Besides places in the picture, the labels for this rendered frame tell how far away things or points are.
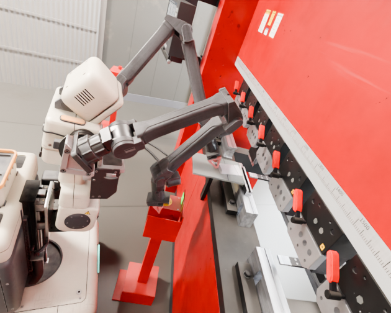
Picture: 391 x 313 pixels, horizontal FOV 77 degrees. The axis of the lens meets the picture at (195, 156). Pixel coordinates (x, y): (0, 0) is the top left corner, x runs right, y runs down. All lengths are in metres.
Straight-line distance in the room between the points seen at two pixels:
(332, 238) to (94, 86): 0.78
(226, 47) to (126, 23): 2.15
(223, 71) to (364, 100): 1.34
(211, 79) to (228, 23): 0.38
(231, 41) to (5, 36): 2.88
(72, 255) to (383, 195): 1.49
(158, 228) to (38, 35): 3.15
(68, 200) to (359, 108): 1.04
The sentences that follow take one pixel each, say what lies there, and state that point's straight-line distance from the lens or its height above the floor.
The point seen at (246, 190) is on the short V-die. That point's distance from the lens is 1.20.
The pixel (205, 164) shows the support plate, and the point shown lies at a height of 1.00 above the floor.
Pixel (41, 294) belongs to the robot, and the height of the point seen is 0.28.
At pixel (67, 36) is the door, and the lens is 3.83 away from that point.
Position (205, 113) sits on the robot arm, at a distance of 0.80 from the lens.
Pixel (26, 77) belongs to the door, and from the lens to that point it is 4.10.
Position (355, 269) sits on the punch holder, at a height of 1.31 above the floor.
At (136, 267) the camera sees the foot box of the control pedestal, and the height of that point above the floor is 0.12.
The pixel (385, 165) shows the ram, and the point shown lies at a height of 1.51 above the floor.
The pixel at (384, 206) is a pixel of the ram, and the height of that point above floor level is 1.45.
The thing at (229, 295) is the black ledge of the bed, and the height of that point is 0.87.
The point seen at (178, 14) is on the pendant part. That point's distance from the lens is 1.96.
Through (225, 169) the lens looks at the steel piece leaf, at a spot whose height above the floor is 1.00.
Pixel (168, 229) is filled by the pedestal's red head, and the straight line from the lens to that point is 1.22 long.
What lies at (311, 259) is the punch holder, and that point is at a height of 1.22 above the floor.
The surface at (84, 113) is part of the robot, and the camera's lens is 0.89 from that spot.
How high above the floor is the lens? 1.68
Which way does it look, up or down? 32 degrees down
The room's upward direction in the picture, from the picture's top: 20 degrees clockwise
